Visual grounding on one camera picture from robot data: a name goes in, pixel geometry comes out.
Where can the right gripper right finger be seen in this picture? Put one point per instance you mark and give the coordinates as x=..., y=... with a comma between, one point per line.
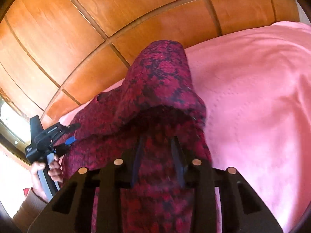
x=242, y=210

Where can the pink bed sheet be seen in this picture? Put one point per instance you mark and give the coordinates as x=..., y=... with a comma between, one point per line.
x=255, y=85

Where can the wood framed mirror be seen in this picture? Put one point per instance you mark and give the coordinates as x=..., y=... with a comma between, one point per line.
x=15, y=130

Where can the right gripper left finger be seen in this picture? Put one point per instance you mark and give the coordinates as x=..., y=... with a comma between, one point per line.
x=91, y=192

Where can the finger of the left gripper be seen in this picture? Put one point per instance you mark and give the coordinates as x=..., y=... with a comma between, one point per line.
x=62, y=149
x=62, y=129

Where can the dark red patterned sweater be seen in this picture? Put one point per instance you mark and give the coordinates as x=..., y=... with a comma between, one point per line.
x=156, y=102

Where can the person's left hand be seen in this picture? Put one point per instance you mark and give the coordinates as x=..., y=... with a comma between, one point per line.
x=55, y=173

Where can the wooden panelled headboard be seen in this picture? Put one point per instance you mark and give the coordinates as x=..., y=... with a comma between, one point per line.
x=57, y=54

